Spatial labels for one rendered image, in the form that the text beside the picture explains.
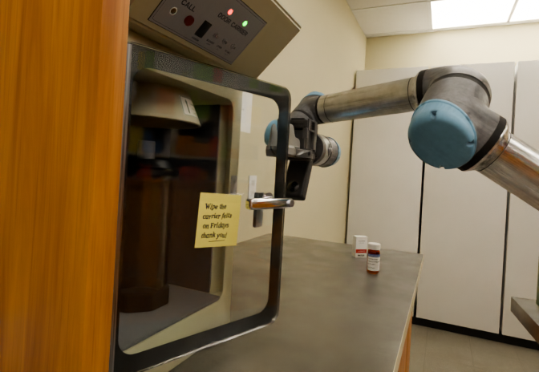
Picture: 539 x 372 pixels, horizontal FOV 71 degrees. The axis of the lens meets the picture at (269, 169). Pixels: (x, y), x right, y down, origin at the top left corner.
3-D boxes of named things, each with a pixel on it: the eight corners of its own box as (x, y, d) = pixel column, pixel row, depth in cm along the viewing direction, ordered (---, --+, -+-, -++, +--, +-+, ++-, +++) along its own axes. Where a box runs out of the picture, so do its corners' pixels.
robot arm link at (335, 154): (307, 161, 100) (337, 171, 97) (292, 159, 90) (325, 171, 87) (317, 133, 99) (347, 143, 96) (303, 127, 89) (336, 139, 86)
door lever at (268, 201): (227, 209, 56) (228, 192, 56) (272, 208, 62) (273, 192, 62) (253, 214, 52) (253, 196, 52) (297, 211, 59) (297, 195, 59)
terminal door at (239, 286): (94, 386, 43) (113, 38, 43) (275, 320, 65) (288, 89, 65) (96, 389, 43) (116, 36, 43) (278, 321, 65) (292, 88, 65)
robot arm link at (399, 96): (494, 39, 73) (299, 86, 107) (483, 66, 67) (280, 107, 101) (504, 91, 79) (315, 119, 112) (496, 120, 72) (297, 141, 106)
